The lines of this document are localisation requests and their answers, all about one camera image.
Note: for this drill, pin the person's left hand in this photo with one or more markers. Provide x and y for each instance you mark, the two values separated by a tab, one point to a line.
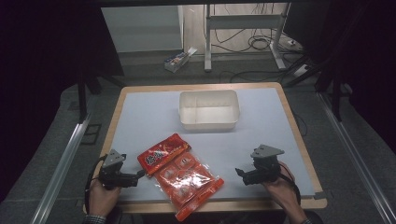
102	199

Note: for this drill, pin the white metal desk frame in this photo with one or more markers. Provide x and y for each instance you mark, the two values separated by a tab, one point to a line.
246	21

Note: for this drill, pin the white power strip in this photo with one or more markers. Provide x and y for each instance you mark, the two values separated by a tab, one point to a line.
300	70

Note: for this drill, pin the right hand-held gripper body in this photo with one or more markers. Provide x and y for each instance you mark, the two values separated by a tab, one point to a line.
265	169

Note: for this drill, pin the grey tape piece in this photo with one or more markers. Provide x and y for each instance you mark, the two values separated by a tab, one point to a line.
320	195

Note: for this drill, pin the black floor frame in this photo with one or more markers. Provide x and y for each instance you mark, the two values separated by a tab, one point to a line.
91	133

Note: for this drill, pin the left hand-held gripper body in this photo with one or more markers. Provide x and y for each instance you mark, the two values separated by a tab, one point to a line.
112	169

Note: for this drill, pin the white panel board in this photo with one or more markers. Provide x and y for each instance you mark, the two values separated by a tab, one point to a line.
141	28

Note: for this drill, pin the aluminium rail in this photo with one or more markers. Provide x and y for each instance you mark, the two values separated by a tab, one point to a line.
358	155
60	168

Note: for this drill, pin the white plastic container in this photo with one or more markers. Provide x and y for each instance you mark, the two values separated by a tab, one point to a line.
208	110

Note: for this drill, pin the small open cardboard box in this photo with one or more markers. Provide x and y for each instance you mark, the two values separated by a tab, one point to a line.
179	59

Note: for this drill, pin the pale grey table mat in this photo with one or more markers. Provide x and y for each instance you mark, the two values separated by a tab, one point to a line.
149	118

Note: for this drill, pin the person's right hand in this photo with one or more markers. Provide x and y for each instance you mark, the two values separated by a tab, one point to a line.
283	189

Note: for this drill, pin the black stand leg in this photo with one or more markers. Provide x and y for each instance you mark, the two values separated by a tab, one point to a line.
82	99

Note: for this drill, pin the orange snack packet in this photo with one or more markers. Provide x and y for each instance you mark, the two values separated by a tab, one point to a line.
180	174

